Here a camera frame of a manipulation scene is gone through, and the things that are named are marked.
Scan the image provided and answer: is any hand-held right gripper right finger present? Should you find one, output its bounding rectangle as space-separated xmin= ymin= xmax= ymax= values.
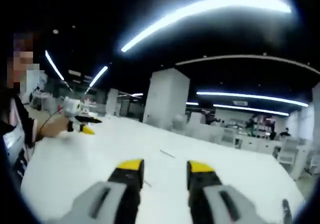
xmin=186 ymin=160 xmax=273 ymax=224

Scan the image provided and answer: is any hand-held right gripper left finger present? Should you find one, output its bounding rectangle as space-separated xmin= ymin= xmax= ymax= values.
xmin=47 ymin=158 xmax=145 ymax=224

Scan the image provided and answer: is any long white socket holder cover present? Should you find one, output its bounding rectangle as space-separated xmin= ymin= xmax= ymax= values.
xmin=159 ymin=149 xmax=176 ymax=158

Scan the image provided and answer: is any person's left hand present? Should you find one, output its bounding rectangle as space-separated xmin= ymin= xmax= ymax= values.
xmin=51 ymin=115 xmax=72 ymax=137

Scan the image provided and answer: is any narrow ceiling light strip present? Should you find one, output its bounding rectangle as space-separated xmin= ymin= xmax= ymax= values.
xmin=88 ymin=66 xmax=109 ymax=88
xmin=44 ymin=50 xmax=65 ymax=81

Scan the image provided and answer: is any white office chair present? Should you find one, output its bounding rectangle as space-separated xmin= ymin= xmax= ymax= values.
xmin=277 ymin=138 xmax=300 ymax=169

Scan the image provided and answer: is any short ceiling light strip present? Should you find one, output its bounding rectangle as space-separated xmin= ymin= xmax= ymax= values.
xmin=213 ymin=103 xmax=290 ymax=117

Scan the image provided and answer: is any long ceiling light strip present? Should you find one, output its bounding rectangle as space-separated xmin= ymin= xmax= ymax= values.
xmin=196 ymin=91 xmax=310 ymax=108

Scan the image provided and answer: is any wide ceiling light strip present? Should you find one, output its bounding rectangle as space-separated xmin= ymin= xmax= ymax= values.
xmin=121 ymin=0 xmax=292 ymax=53

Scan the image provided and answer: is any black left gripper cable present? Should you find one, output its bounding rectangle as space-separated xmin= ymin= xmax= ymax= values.
xmin=39 ymin=108 xmax=65 ymax=135

